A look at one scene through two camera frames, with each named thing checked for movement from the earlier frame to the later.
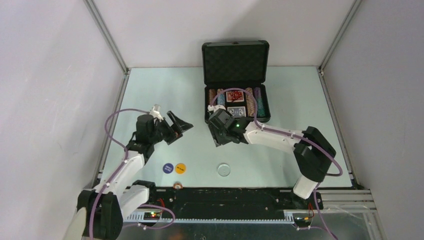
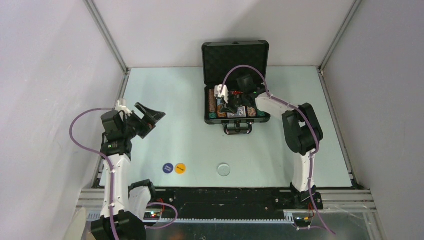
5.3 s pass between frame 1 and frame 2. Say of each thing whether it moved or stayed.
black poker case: stayed
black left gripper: moved
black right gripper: moved
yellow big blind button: stayed
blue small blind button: stayed
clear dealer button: stayed
